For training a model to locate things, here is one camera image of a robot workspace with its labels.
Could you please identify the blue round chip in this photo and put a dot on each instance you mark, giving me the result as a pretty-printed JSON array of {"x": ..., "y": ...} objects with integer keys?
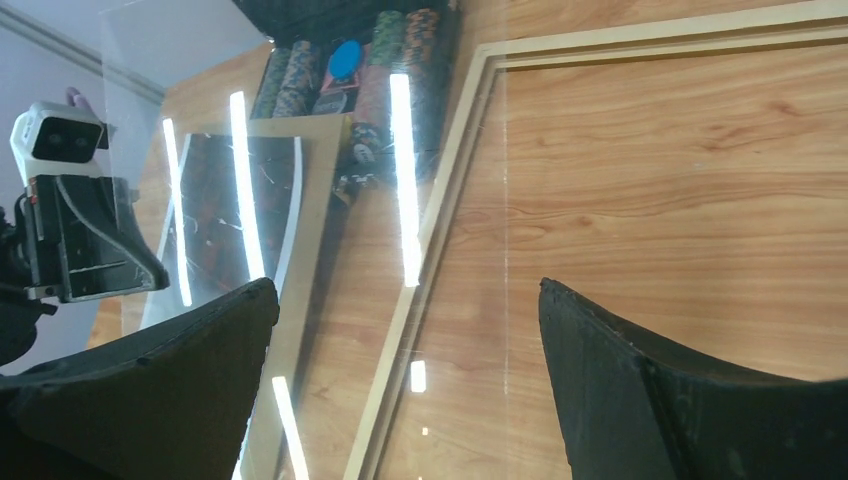
[{"x": 345, "y": 60}]

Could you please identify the clear acrylic sheet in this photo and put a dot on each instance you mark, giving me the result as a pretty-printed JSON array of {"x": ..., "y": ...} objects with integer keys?
[{"x": 450, "y": 419}]

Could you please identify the red forest photo print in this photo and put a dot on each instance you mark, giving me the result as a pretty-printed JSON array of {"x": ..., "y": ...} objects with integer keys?
[{"x": 234, "y": 221}]

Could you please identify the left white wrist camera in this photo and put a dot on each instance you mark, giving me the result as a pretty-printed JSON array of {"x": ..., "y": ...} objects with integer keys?
[{"x": 56, "y": 139}]

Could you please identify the light wooden picture frame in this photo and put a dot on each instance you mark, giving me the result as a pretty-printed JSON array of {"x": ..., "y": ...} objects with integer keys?
[{"x": 794, "y": 25}]

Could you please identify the brown cardboard backing board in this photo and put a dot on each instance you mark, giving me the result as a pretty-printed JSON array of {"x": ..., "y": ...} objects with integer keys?
[{"x": 272, "y": 432}]

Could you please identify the black poker chip case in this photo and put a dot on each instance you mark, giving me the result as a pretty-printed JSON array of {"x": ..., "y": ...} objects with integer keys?
[{"x": 414, "y": 39}]

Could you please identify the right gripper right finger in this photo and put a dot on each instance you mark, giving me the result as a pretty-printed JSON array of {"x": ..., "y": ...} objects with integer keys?
[{"x": 633, "y": 404}]

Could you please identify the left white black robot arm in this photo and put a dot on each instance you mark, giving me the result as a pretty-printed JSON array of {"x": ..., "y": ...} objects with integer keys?
[{"x": 19, "y": 313}]

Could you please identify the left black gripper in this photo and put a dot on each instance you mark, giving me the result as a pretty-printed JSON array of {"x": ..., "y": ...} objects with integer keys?
[{"x": 82, "y": 242}]

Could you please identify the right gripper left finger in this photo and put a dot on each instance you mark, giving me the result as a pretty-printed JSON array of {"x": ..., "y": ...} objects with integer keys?
[{"x": 170, "y": 401}]

